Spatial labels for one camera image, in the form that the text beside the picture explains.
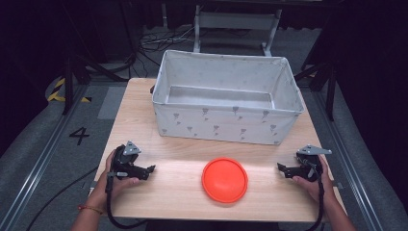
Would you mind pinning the person's left hand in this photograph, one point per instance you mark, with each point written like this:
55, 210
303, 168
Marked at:
113, 186

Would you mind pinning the person's right hand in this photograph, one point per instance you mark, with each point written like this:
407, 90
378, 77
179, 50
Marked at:
316, 187

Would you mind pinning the yellow black floor tape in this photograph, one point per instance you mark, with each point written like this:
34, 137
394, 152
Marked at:
62, 91

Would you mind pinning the white fabric storage box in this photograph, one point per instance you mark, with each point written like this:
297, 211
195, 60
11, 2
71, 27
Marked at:
224, 96

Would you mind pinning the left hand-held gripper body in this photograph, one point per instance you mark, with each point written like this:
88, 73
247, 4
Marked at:
125, 162

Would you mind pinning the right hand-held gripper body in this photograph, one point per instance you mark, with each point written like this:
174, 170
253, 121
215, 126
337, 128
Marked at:
306, 165

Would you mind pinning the grey metal stand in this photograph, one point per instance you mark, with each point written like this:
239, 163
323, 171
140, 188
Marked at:
235, 25

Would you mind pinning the black tripod stand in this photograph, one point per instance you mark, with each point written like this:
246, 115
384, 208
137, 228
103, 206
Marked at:
83, 67
324, 77

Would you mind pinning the orange round plate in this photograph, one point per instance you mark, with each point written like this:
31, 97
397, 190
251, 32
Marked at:
224, 179

